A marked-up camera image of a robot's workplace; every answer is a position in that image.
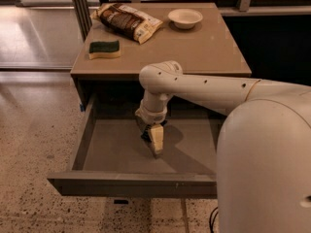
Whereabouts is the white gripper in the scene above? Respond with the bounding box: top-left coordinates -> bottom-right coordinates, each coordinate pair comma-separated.
135,107 -> 167,155

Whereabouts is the dark blue rxbar wrapper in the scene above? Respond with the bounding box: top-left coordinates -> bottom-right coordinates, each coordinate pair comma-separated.
141,120 -> 167,143

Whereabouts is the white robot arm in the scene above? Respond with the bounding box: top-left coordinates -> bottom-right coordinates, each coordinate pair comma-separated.
136,61 -> 311,233

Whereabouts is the open grey top drawer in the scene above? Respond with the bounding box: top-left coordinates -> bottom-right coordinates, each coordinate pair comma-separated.
48,96 -> 225,199

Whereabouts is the grey cabinet with counter top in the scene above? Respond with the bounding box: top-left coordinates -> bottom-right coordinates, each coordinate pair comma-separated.
71,3 -> 252,106

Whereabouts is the green and yellow sponge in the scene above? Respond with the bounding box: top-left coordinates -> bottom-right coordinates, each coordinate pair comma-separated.
88,41 -> 121,59

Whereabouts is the brown and white snack bag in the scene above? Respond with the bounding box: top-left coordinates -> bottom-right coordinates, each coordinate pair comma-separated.
90,3 -> 163,45

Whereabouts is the white ceramic bowl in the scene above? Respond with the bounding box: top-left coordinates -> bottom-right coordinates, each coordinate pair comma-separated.
168,9 -> 203,30

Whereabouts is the black cable on floor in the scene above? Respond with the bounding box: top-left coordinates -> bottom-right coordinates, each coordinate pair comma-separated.
208,207 -> 220,233

